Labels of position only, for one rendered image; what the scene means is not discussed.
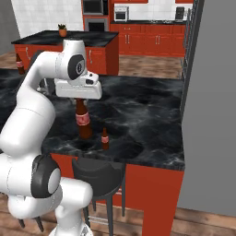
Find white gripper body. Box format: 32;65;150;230
54;77;103;100

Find large brown bottle red label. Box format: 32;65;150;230
75;98;93;140
15;53;26;76

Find small brown bottle red label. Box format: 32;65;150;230
100;126;111;151

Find red dining counter base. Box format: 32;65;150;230
50;152;185;236

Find red kitchen island cabinets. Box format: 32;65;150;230
12;29;120;77

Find potted green plant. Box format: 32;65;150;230
57;23;68;38

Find red base cabinet run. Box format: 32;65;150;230
110;20;187;58

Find dark grey bar stool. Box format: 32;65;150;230
17;216;45;233
71;157;127;236

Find dark coffee machine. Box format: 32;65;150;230
175;6;185;21

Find black wall oven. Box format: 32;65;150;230
81;0;110;32

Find red wall cabinets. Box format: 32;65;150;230
111;0;195;5

